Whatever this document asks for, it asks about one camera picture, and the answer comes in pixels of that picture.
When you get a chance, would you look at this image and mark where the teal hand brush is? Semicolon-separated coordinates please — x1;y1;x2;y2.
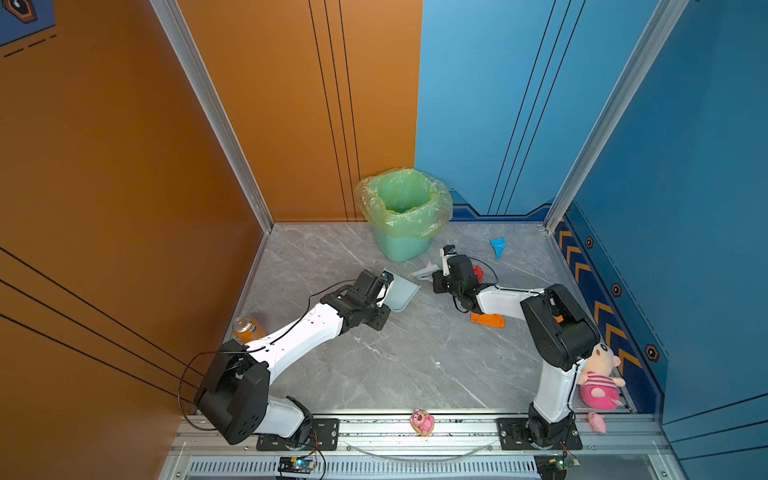
410;262;442;281

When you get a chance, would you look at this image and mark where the teal plastic dustpan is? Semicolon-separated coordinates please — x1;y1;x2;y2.
383;275;420;313

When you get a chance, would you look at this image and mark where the red paper scrap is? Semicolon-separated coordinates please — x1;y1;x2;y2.
473;265;484;283

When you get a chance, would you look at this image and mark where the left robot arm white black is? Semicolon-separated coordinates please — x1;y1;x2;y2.
194;270;394;447

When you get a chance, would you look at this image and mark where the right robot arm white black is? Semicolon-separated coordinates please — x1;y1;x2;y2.
432;245;600;450

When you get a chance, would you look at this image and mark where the orange paper scrap left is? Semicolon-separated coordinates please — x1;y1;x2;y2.
470;313;506;329

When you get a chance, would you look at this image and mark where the blue paper scrap far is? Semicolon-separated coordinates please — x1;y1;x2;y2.
489;238;506;259

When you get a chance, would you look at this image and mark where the green trash bin with bag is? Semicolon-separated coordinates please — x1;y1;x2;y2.
354;169;453;262

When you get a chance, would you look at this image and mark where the pink pig toy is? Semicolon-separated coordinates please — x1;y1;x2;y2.
410;409;436;437

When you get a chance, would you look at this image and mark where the orange soda can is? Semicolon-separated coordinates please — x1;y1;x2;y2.
232;316;266;344

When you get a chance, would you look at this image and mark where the left green circuit board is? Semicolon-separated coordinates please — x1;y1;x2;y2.
277;457;318;478

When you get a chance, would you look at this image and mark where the green circuit board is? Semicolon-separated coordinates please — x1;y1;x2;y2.
277;457;318;478
535;456;581;480

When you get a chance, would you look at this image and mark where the plush doll pink dress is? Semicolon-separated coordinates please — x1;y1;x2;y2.
577;343;626;411

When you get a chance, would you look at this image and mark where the small pink toy piece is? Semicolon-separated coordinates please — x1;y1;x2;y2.
587;412;607;434

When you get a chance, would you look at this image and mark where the right green circuit board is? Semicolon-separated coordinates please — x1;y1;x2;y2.
535;456;581;480

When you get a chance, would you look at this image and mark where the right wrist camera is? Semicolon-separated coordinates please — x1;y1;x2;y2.
440;245;457;276

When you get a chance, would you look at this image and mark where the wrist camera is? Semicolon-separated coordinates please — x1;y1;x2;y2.
376;270;394;302
440;245;457;276

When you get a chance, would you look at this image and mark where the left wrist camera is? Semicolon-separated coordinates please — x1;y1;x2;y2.
376;270;394;302

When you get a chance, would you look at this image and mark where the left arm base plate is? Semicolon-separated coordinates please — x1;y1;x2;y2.
256;418;340;452

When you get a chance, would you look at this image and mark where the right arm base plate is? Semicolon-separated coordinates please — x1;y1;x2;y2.
496;416;583;451

